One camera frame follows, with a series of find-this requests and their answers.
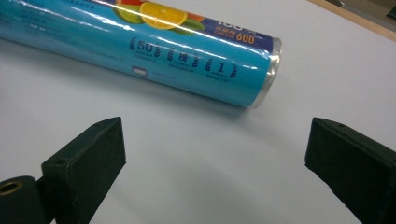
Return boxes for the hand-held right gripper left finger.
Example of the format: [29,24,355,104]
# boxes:
[41,116,127,224]

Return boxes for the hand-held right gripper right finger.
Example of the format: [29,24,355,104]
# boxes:
[304,117,396,224]

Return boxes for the blue plastic wrap roll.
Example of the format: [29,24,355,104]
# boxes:
[0,0,283,109]

